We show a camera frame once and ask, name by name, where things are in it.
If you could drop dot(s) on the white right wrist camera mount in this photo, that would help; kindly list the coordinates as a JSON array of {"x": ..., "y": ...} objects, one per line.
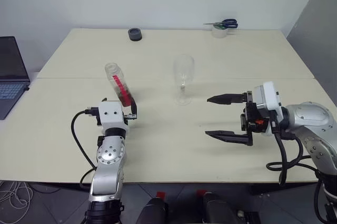
[{"x": 271, "y": 95}]

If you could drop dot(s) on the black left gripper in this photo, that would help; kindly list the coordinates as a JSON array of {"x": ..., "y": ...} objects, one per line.
[{"x": 130, "y": 116}]

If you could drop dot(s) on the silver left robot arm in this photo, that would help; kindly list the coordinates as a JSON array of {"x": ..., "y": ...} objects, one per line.
[{"x": 109, "y": 155}]

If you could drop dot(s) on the dark grey laptop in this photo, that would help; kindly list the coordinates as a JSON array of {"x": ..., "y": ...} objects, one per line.
[{"x": 10, "y": 61}]

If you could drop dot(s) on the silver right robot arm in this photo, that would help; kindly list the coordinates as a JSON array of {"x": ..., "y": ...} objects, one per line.
[{"x": 308, "y": 118}]

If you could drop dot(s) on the clear wine glass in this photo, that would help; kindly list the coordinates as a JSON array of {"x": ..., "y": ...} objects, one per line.
[{"x": 183, "y": 66}]

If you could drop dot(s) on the clear tape roll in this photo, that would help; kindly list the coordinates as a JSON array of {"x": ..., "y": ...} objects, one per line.
[{"x": 219, "y": 33}]

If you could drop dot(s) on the clear plastic drink bottle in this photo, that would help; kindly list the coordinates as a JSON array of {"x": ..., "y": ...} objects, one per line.
[{"x": 116, "y": 76}]

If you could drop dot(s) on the dark rounded shape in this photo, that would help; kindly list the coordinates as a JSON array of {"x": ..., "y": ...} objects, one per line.
[
  {"x": 217, "y": 208},
  {"x": 154, "y": 211}
]

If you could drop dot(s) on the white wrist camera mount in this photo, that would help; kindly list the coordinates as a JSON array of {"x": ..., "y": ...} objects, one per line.
[
  {"x": 271, "y": 95},
  {"x": 111, "y": 118}
]

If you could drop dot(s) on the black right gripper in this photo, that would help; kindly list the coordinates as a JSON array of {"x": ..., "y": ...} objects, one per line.
[{"x": 254, "y": 121}]

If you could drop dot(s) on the small red tag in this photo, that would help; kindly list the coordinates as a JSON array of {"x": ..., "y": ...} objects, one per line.
[
  {"x": 159, "y": 195},
  {"x": 202, "y": 192}
]

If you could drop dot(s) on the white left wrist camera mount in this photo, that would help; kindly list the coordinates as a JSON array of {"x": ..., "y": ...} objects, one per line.
[{"x": 111, "y": 118}]

